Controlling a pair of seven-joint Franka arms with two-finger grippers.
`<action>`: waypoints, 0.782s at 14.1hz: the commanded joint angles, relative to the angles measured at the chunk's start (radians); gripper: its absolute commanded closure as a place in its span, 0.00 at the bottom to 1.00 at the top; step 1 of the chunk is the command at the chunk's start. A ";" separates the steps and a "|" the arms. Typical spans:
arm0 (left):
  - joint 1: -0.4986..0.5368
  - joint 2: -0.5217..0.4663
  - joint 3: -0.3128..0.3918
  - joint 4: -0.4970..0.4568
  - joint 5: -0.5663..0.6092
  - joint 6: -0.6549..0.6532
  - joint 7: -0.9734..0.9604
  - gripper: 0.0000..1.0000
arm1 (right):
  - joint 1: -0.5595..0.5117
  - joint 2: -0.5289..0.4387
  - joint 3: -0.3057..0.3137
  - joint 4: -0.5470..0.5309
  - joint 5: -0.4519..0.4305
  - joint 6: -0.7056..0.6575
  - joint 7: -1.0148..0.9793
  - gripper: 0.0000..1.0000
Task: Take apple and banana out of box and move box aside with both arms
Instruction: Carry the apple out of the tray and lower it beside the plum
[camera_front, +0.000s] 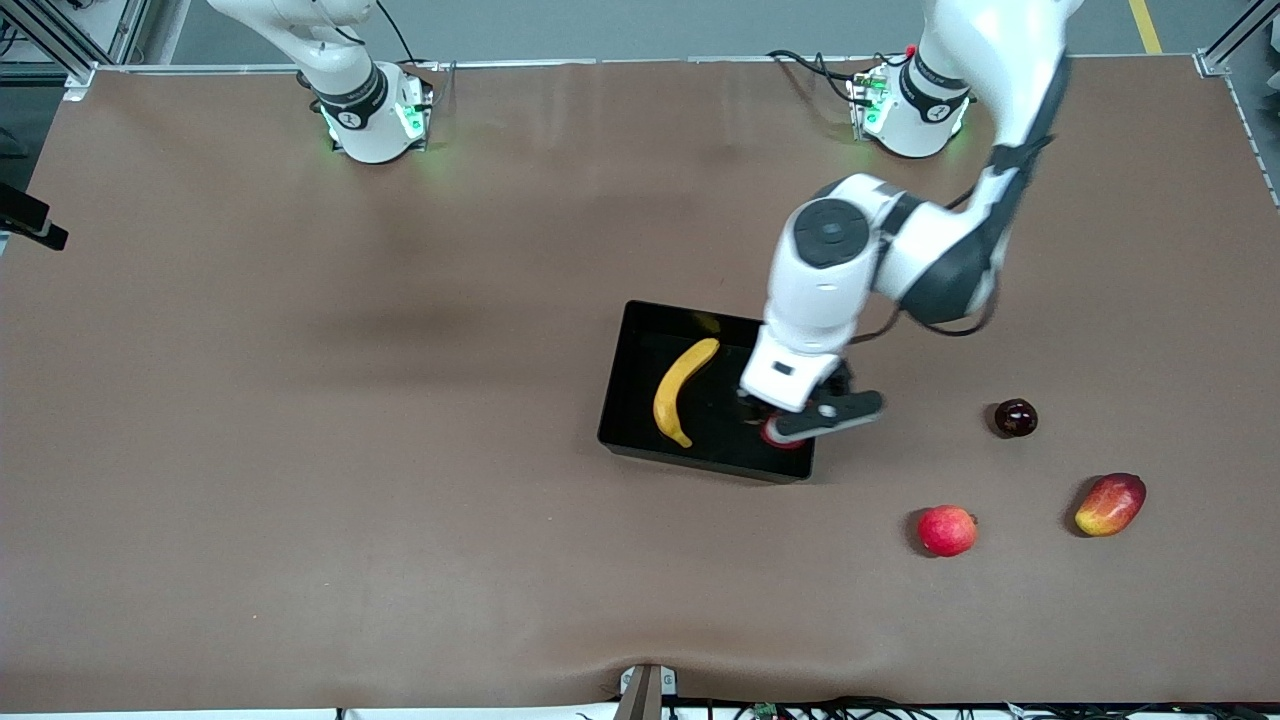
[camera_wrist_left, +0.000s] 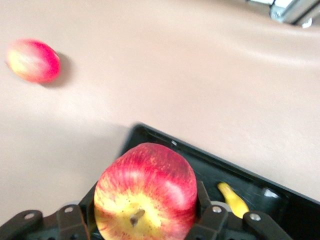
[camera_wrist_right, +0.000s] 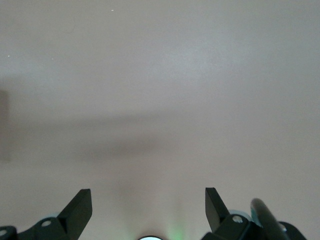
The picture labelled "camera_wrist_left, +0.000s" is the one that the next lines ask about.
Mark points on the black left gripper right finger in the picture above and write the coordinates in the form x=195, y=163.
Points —
x=220, y=225

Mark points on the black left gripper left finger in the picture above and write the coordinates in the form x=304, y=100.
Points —
x=50, y=225

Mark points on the yellow banana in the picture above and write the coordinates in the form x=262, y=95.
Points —
x=235, y=201

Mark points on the black plastic box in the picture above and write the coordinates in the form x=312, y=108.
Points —
x=287, y=207

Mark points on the red yellow apple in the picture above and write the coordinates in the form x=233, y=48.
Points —
x=147, y=190

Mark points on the brown table mat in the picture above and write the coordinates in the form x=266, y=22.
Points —
x=175, y=75

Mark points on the lower red apple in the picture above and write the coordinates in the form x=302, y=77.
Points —
x=33, y=61

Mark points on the metal table edge bracket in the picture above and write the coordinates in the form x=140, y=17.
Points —
x=287, y=10

